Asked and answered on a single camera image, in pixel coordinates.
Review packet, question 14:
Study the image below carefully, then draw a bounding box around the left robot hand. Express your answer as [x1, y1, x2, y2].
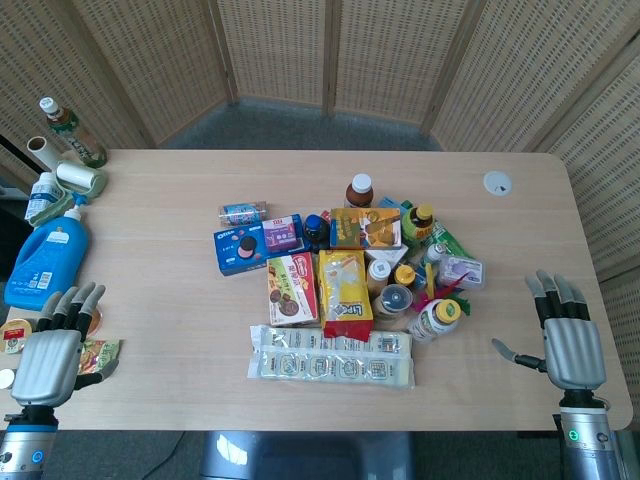
[10, 282, 120, 406]

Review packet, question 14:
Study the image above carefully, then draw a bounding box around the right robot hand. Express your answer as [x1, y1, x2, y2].
[491, 269, 608, 392]

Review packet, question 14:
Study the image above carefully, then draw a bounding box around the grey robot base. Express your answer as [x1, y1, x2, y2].
[198, 430, 417, 480]

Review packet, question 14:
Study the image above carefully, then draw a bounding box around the blue Oreo cookie box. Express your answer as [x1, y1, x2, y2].
[212, 214, 307, 278]

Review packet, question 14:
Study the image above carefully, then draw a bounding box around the yellow orange snack box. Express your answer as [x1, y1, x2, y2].
[329, 207, 403, 251]

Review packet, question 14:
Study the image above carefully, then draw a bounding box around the red green cookie box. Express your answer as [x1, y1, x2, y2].
[266, 252, 320, 328]

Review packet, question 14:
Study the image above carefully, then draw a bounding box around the small purple box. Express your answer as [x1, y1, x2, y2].
[262, 216, 306, 254]

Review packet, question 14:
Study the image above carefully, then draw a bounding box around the green orange snack packet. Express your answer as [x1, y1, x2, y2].
[77, 338, 122, 375]

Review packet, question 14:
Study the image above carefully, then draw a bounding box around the blue detergent bottle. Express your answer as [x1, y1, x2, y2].
[3, 207, 91, 312]

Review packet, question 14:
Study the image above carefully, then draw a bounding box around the clear container purple label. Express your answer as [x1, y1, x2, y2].
[437, 255, 487, 291]

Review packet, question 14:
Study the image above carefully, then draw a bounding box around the white bottle yellow lid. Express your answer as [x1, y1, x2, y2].
[407, 299, 462, 344]

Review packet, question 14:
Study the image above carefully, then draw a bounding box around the colorful feather shuttlecock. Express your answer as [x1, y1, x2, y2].
[411, 263, 472, 316]

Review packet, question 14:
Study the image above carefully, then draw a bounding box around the small white blue bottle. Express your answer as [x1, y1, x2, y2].
[24, 172, 57, 221]

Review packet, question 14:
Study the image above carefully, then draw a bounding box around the green lint roller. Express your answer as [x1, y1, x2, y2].
[24, 160, 109, 225]

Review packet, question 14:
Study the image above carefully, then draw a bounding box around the green tube white cap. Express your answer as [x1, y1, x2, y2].
[423, 219, 474, 266]

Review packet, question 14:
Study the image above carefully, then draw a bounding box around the white table grommet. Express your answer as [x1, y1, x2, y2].
[482, 170, 515, 198]

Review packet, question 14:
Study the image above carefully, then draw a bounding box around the yellow capped squeeze bottle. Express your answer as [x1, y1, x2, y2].
[393, 264, 417, 292]

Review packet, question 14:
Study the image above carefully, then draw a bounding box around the clear lidded jar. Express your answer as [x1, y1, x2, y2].
[375, 283, 413, 321]

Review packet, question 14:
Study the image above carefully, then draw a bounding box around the green bottle yellow cap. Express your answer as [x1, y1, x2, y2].
[401, 203, 435, 250]

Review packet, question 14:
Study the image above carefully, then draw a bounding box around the cardboard tube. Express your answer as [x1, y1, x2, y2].
[26, 136, 62, 173]

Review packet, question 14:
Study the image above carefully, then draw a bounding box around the tan bottle white cap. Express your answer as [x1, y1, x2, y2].
[366, 259, 393, 306]

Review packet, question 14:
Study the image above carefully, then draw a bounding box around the green tea bottle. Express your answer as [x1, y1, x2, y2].
[39, 97, 108, 168]

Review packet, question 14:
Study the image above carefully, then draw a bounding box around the yellow red Lipo snack bag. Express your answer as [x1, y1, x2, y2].
[318, 249, 374, 340]

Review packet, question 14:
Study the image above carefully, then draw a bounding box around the small blue foil snack pack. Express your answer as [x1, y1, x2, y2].
[217, 200, 268, 227]

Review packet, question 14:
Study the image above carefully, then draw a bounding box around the clear pack of white pouches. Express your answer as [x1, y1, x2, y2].
[246, 324, 416, 390]

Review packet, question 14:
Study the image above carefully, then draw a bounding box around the brown bottle white cap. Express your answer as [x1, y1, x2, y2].
[344, 173, 375, 210]

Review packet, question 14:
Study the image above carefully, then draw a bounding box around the dark bottle blue cap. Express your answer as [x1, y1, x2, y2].
[302, 214, 331, 252]

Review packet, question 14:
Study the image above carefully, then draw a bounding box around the bamboo folding screen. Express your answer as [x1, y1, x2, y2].
[0, 0, 640, 416]

